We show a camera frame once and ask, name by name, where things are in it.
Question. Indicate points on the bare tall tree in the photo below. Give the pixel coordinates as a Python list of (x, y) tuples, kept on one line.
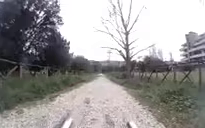
[(126, 43)]

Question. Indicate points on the pale gravel path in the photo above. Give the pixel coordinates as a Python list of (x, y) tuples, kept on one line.
[(96, 100)]

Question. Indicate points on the robot's own part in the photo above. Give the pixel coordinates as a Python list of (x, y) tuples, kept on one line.
[(67, 122), (132, 124)]

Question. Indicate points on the wooden cross fence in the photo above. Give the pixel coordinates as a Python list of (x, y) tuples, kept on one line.
[(171, 74)]

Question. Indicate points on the grass verge with bushes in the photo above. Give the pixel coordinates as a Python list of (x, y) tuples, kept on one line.
[(176, 96)]

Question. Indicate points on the dark leafy trees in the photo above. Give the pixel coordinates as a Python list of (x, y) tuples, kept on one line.
[(23, 36)]

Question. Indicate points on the pale multi-storey building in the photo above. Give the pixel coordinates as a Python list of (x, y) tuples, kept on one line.
[(200, 46)]

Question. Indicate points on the wooden rail fence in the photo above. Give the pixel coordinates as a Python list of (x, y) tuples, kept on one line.
[(20, 70)]

